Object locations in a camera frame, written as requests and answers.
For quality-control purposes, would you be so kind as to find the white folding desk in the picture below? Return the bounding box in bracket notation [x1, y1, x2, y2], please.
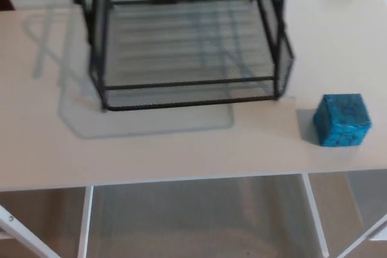
[0, 0, 387, 258]

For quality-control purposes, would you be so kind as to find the black mesh file tray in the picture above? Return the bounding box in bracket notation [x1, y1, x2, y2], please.
[73, 0, 296, 112]

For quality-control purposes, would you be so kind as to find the white mesh desk shelf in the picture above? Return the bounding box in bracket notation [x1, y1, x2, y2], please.
[77, 174, 330, 258]

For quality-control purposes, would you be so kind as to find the blue marbled cube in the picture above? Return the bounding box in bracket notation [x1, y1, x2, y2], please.
[313, 93, 373, 147]

